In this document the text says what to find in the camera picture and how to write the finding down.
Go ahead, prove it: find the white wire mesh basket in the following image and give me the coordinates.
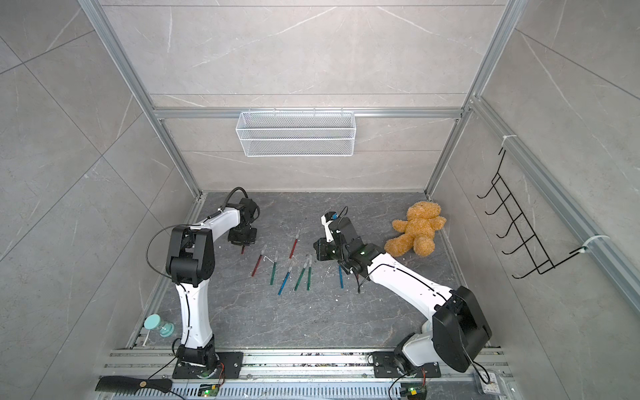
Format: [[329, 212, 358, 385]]
[[236, 111, 357, 158]]

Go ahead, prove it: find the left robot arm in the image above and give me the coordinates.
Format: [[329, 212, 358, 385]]
[[152, 187, 260, 378]]

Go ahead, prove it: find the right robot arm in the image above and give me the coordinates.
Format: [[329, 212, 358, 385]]
[[313, 212, 493, 376]]

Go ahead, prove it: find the small white clock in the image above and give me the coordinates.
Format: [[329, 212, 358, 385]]
[[476, 372, 503, 397]]

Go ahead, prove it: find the blue carving knife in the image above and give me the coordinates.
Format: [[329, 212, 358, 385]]
[[338, 265, 344, 289], [278, 259, 294, 296]]

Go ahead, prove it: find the green carving knife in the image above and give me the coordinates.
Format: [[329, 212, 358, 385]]
[[306, 254, 313, 291], [294, 257, 309, 291], [269, 252, 278, 286]]

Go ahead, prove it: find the blue carving knife right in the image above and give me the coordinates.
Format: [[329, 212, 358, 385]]
[[338, 265, 344, 289]]

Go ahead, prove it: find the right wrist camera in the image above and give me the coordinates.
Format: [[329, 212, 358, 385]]
[[321, 211, 339, 243]]

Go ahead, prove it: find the teal sand timer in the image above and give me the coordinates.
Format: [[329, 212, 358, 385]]
[[143, 313, 175, 338]]

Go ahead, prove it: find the black wire hook rack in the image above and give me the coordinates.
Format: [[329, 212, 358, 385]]
[[476, 148, 588, 280]]

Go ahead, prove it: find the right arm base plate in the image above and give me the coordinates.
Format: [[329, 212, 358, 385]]
[[368, 351, 442, 378]]

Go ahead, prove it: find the brown teddy bear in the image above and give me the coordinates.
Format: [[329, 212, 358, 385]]
[[384, 201, 447, 258]]

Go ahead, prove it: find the blue carving knife middle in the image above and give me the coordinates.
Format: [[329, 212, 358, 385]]
[[278, 259, 294, 296]]

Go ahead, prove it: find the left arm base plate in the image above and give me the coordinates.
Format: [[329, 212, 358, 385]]
[[172, 352, 244, 379]]

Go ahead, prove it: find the aluminium mounting rail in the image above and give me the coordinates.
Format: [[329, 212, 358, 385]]
[[93, 348, 522, 399]]

